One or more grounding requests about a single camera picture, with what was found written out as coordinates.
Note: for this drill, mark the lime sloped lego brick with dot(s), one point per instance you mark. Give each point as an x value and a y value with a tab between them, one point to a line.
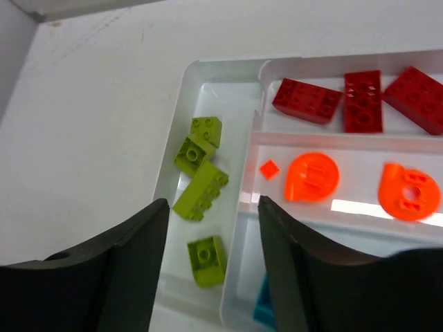
192	153

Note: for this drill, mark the long lime green lego brick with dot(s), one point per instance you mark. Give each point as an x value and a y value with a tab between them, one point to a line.
204	187

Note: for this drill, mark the red sloped lego brick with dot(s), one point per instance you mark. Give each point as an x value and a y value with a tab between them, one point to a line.
418	97

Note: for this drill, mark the white compartment tray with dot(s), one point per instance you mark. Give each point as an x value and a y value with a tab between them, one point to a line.
240	94

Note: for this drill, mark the orange ring lego piece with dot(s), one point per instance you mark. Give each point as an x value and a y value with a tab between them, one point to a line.
311	177

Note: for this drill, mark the orange curved lego piece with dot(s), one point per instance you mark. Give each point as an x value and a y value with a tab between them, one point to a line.
408	194

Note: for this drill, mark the lime curved lego brick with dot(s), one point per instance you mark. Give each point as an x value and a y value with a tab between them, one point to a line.
208	261

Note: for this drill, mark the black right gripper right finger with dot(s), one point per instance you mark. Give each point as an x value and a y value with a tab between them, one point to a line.
317	284

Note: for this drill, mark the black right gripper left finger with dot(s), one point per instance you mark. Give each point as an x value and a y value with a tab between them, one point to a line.
107	283

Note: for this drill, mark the small orange lego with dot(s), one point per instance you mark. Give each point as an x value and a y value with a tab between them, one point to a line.
269	169

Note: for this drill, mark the teal curved lego brick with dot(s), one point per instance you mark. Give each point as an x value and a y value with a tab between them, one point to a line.
263	311

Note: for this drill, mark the red curved lego brick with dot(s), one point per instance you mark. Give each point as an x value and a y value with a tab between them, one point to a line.
307	102

